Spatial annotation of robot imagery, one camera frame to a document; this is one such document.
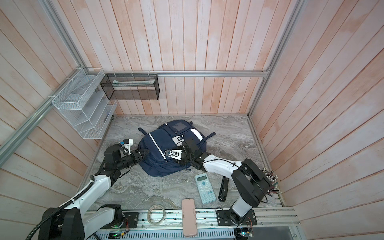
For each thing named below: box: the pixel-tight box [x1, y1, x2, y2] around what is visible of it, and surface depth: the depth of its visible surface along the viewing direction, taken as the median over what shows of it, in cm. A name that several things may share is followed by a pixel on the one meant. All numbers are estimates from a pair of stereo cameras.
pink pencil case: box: [181, 198, 197, 237], surface depth 74 cm
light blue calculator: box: [194, 172, 217, 204], surface depth 84 cm
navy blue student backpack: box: [138, 119, 217, 177], surface depth 92 cm
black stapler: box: [218, 175, 230, 202], surface depth 83 cm
